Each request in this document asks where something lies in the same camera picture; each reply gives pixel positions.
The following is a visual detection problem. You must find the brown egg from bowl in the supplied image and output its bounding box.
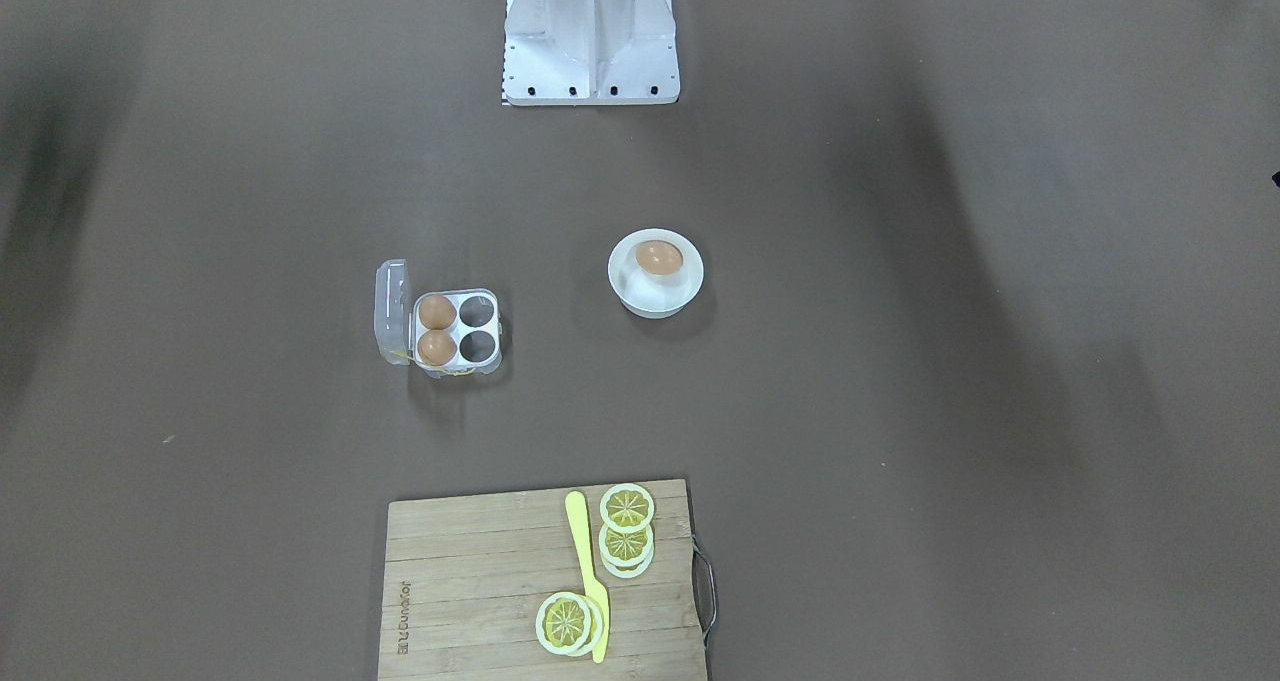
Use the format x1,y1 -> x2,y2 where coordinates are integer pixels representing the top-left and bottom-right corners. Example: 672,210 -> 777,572
634,239 -> 684,276

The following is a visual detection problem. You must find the white egg box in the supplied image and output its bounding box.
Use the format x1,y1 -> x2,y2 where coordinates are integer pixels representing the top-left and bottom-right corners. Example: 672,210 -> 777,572
372,260 -> 503,379

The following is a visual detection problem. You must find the brown egg in box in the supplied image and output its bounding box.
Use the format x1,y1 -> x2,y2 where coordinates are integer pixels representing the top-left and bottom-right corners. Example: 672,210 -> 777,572
416,293 -> 457,330
415,329 -> 457,367

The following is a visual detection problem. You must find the white ceramic bowl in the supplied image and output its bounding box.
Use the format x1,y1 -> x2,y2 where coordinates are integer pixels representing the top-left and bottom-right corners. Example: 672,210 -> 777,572
607,227 -> 705,317

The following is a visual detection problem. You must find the lemon slice, top of stack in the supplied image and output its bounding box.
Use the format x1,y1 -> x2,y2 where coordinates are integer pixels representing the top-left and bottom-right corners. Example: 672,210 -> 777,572
599,483 -> 657,534

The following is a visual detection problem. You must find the lemon slice, of stack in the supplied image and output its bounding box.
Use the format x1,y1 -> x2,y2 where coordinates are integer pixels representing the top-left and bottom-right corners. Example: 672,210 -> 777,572
602,550 -> 655,579
599,483 -> 657,534
598,525 -> 654,566

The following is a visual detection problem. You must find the lemon slice, middle of stack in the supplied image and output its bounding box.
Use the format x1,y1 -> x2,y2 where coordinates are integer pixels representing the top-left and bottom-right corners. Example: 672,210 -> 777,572
598,525 -> 654,566

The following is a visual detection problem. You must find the yellow elastic band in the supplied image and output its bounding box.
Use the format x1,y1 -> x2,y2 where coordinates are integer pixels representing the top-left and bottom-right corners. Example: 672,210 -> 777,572
380,335 -> 477,378

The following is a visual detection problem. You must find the lemon slice, bottom of stack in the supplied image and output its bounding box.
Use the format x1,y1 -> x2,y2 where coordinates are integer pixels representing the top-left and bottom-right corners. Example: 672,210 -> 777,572
602,550 -> 655,579

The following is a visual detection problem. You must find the lemon slice under blade slice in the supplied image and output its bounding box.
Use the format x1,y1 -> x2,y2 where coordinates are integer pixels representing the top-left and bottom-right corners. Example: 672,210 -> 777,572
568,594 -> 605,657

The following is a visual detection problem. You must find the lemon slice near knife blade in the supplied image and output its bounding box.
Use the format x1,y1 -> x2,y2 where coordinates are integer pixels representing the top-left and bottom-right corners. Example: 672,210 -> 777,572
534,591 -> 590,657

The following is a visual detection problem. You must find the bamboo cutting board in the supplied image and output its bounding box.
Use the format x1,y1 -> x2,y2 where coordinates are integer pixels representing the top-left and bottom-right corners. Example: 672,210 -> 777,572
378,479 -> 709,680

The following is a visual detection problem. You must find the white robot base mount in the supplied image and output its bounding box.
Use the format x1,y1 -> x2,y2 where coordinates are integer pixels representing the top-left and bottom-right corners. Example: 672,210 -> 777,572
500,0 -> 681,108

